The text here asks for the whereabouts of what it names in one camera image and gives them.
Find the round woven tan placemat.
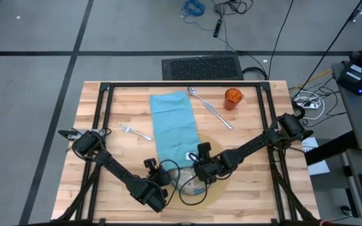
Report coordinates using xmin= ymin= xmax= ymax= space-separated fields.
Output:
xmin=167 ymin=134 xmax=229 ymax=208

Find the floral patterned plate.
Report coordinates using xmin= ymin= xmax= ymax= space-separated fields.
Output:
xmin=170 ymin=167 xmax=209 ymax=196

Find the silver fork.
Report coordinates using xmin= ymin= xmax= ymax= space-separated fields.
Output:
xmin=118 ymin=122 xmax=153 ymax=142

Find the teal cloth napkin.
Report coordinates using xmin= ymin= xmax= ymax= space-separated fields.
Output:
xmin=149 ymin=90 xmax=202 ymax=172

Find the silver table knife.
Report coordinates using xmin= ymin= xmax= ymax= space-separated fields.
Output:
xmin=203 ymin=101 xmax=234 ymax=131

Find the orange textured plastic cup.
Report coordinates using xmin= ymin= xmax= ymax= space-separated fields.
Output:
xmin=223 ymin=87 xmax=244 ymax=112

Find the silver spoon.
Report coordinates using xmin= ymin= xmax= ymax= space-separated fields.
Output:
xmin=187 ymin=86 xmax=212 ymax=108

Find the black perforated floor grille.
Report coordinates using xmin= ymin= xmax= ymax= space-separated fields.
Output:
xmin=161 ymin=55 xmax=244 ymax=82

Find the white paper sheet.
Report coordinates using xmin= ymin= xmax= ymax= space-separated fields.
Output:
xmin=300 ymin=136 xmax=331 ymax=176

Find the black stand beam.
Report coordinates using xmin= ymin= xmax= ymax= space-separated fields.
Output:
xmin=305 ymin=131 xmax=359 ymax=166

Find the black power bar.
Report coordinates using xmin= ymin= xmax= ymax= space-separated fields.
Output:
xmin=212 ymin=19 xmax=224 ymax=39

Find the black computer mouse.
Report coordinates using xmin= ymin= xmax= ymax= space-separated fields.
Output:
xmin=340 ymin=205 xmax=354 ymax=217

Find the black box device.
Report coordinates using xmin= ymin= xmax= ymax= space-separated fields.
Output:
xmin=336 ymin=62 xmax=362 ymax=96

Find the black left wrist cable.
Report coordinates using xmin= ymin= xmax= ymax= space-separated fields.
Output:
xmin=158 ymin=159 xmax=182 ymax=208

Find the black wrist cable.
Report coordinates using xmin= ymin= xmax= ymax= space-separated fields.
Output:
xmin=158 ymin=159 xmax=182 ymax=208
xmin=179 ymin=175 xmax=209 ymax=207

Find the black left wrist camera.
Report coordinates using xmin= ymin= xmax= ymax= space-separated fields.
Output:
xmin=143 ymin=158 xmax=158 ymax=170

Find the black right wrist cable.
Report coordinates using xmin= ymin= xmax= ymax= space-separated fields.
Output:
xmin=179 ymin=175 xmax=209 ymax=207

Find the black aluminium table frame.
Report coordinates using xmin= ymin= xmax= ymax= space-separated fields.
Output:
xmin=51 ymin=80 xmax=322 ymax=226

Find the black coiled cable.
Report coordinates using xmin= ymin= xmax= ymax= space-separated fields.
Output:
xmin=241 ymin=66 xmax=269 ymax=81

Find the yellow cable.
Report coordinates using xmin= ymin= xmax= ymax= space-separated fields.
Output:
xmin=289 ymin=68 xmax=334 ymax=92

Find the thin black hanging cable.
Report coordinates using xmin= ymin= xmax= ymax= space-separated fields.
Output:
xmin=300 ymin=0 xmax=362 ymax=89
xmin=266 ymin=0 xmax=295 ymax=81

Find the blue coiled cable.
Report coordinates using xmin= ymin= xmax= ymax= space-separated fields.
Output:
xmin=180 ymin=0 xmax=207 ymax=18

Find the black tangled cable bundle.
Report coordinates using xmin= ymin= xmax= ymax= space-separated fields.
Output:
xmin=212 ymin=0 xmax=255 ymax=16

